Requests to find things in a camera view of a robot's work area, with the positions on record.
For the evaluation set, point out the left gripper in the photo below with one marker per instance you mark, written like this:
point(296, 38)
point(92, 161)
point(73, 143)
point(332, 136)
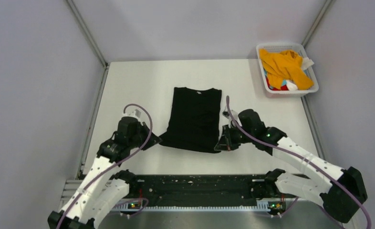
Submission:
point(153, 140)

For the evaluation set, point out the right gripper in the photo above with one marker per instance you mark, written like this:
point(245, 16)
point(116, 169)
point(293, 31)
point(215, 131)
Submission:
point(226, 142)

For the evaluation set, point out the black t shirt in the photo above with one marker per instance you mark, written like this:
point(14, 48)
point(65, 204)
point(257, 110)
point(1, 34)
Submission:
point(194, 120)

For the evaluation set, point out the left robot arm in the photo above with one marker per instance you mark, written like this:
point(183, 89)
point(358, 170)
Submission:
point(106, 184)

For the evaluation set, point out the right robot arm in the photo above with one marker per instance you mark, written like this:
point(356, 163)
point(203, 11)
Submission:
point(339, 192)

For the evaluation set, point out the white plastic basket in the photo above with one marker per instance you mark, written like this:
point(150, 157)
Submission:
point(288, 89)

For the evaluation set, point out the orange t shirt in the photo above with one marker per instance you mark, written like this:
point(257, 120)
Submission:
point(283, 67)

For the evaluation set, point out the white cloth in basket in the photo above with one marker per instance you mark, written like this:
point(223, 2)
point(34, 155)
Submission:
point(306, 63)

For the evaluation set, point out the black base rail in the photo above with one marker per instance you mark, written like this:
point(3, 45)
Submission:
point(203, 190)

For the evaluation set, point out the white cable duct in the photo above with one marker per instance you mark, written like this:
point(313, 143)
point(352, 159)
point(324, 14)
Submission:
point(261, 206)

